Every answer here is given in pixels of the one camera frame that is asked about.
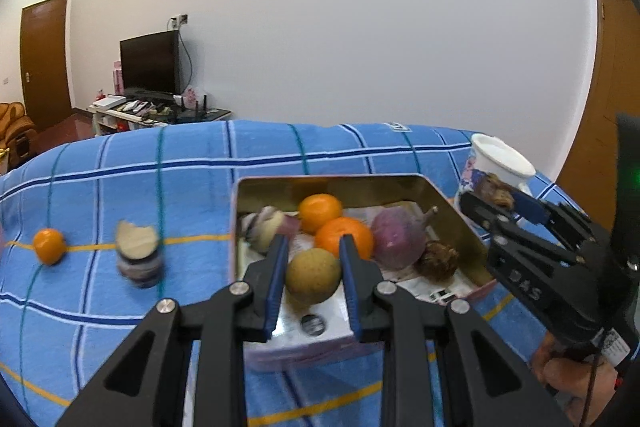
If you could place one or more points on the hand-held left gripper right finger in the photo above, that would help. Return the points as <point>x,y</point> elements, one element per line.
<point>351,287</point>

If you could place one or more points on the blue plaid blanket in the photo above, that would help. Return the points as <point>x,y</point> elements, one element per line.
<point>200,187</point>

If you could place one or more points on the pink tin box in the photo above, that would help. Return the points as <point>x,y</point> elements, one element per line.
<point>350,189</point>

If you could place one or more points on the white television stand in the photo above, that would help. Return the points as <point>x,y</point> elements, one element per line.
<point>112,119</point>

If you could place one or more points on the white floral cup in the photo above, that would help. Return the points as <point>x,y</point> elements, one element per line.
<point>492,157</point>

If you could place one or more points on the black router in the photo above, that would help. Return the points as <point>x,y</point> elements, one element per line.
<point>200,109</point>

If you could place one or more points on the purple vegetable piece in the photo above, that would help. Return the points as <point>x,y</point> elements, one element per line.
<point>292,224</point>

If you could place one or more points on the medium orange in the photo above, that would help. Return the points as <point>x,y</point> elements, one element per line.
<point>320,212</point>

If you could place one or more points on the round tan fruit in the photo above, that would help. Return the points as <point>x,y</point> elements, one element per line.
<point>312,274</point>

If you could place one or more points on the black television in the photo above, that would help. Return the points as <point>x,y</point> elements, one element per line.
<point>150,62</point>

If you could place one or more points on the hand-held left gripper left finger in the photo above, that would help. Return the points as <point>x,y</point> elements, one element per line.
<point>277,287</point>

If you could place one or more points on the purple onion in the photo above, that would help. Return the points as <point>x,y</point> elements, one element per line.
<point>397,237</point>

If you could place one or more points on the small orange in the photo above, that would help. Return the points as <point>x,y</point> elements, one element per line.
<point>49,247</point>

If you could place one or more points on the white set-top box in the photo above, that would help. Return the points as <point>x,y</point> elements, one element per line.
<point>109,101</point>

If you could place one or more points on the dark brown taro piece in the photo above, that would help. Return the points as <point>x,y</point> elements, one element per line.
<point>495,189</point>
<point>437,259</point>

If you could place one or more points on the wall power outlet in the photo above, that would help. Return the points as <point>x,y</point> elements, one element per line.
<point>178,21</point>

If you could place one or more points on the person's right hand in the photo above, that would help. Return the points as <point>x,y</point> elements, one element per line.
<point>580,382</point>

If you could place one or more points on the light brown wooden door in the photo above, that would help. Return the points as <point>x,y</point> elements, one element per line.
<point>612,57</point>

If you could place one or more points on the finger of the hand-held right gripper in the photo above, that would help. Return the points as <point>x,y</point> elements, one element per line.
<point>532,209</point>
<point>492,222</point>

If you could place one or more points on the taro chunk with white cut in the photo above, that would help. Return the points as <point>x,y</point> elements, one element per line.
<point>139,257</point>

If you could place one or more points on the purple striped taro piece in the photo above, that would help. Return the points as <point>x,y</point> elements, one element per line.
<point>262,227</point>

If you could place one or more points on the large orange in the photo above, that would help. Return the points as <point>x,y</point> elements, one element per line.
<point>330,234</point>

